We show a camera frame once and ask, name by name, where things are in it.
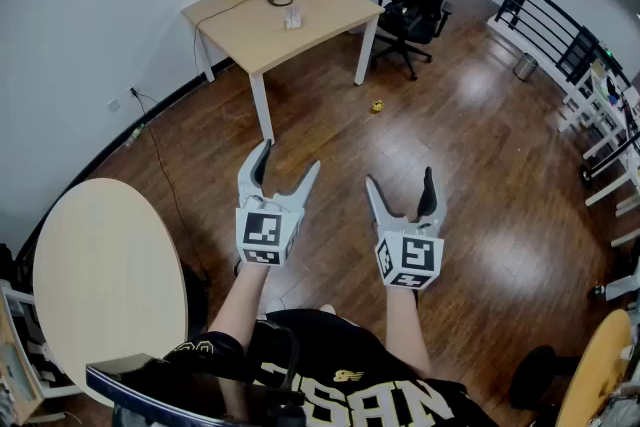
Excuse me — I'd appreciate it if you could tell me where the black mesh office chair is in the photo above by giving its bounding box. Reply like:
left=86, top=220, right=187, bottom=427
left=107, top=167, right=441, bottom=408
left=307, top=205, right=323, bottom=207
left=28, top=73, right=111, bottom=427
left=372, top=0, right=462, bottom=82

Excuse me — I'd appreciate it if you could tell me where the small clear packet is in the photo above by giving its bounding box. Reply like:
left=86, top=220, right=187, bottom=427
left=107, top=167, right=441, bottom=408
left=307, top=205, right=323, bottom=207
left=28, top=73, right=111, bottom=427
left=283, top=5, right=305, bottom=32

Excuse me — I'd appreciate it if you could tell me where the round wooden table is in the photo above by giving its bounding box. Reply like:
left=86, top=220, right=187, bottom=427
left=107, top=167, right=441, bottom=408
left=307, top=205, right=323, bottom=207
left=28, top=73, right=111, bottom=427
left=32, top=178, right=189, bottom=409

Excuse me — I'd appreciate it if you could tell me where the black round stool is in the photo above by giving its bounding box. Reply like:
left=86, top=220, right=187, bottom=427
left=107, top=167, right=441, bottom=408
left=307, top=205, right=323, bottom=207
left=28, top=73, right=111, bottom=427
left=508, top=344, right=582, bottom=412

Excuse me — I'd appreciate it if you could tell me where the row of white desks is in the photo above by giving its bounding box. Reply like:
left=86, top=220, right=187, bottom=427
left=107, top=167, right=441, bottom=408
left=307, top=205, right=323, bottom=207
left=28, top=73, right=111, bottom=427
left=557, top=62, right=640, bottom=247

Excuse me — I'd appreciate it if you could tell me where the glossy black chair back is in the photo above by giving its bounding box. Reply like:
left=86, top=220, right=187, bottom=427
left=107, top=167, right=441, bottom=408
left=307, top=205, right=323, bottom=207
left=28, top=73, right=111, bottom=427
left=84, top=352, right=306, bottom=427

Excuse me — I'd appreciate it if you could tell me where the black floor cable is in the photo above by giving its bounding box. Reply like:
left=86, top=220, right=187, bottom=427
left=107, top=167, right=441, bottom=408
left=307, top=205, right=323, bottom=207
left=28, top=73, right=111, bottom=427
left=130, top=89, right=212, bottom=287

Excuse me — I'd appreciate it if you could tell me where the black lamp cable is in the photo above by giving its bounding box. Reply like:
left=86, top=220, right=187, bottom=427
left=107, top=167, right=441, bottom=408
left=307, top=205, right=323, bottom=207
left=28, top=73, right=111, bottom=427
left=192, top=0, right=274, bottom=66

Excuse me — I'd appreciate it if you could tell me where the round yellow table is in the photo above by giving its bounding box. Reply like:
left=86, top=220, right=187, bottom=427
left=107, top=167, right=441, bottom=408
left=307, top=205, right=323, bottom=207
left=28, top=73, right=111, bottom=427
left=554, top=308, right=634, bottom=427

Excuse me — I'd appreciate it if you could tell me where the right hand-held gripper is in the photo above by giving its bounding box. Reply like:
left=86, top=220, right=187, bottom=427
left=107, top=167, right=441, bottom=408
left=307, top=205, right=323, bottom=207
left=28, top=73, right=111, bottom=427
left=364, top=165, right=448, bottom=290

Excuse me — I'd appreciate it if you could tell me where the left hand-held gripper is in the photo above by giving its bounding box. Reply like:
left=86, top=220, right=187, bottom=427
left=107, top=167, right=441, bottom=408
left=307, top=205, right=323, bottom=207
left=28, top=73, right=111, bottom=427
left=234, top=138, right=322, bottom=269

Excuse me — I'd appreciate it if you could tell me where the black metal railing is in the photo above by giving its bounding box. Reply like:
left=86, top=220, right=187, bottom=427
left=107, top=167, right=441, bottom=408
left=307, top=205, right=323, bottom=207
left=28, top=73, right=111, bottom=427
left=494, top=0, right=640, bottom=89

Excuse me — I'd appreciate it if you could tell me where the person's right forearm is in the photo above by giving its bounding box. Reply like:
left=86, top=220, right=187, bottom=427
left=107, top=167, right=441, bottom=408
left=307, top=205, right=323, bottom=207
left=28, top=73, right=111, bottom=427
left=384, top=287, right=433, bottom=379

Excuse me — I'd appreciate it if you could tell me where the square wooden table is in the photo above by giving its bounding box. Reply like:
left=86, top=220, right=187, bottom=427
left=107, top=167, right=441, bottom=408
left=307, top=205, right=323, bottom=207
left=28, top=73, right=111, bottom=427
left=180, top=0, right=386, bottom=141

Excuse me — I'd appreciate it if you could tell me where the person's left forearm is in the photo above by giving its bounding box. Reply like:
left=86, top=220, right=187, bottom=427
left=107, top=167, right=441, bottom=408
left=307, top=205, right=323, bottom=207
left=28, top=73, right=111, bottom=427
left=207, top=262, right=274, bottom=352

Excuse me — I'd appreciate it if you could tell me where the person's black jersey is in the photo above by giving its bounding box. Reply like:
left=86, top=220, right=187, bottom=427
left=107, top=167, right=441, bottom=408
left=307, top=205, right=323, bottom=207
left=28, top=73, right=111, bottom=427
left=163, top=308, right=497, bottom=427

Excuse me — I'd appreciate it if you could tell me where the metal trash bin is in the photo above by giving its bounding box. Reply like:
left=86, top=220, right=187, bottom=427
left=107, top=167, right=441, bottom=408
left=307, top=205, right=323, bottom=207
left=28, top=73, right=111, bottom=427
left=512, top=53, right=540, bottom=83

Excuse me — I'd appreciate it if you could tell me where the black round table base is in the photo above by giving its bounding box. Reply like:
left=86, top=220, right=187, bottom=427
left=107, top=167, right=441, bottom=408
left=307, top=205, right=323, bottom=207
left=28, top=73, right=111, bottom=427
left=178, top=261, right=212, bottom=342

